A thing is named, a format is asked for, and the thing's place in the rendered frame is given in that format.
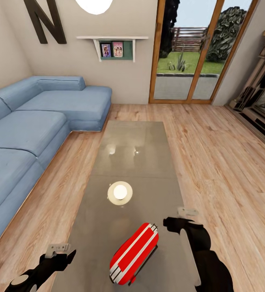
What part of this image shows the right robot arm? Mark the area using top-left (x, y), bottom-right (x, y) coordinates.
top-left (163, 207), bottom-right (234, 292)

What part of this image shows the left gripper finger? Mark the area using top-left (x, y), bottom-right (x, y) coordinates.
top-left (66, 249), bottom-right (76, 266)

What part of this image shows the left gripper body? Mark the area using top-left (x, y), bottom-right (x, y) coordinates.
top-left (38, 253), bottom-right (67, 279)

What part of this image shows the radio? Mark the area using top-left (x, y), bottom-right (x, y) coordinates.
top-left (110, 223), bottom-right (159, 286)

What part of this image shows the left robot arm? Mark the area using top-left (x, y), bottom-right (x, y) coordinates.
top-left (4, 244), bottom-right (76, 292)

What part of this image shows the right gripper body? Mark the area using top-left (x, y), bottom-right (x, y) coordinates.
top-left (167, 217), bottom-right (185, 234)

